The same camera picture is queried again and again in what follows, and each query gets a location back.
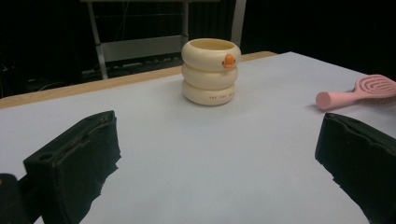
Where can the white metal stand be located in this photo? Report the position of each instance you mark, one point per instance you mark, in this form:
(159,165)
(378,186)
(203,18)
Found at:
(140,48)

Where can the white metal post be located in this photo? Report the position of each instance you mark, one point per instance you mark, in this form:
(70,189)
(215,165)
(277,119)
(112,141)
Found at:
(238,21)

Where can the cream ringed duck cup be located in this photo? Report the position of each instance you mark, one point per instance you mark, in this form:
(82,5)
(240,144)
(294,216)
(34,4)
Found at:
(205,77)

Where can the pink striped toy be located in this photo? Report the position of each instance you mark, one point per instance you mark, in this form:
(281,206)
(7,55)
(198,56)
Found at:
(339,98)

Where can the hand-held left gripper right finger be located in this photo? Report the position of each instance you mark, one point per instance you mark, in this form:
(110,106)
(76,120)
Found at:
(361,161)

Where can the white table mat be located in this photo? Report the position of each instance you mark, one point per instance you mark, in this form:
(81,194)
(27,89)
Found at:
(218,155)

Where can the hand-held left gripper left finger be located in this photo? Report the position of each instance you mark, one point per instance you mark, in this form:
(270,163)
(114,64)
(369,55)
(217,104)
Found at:
(71,161)

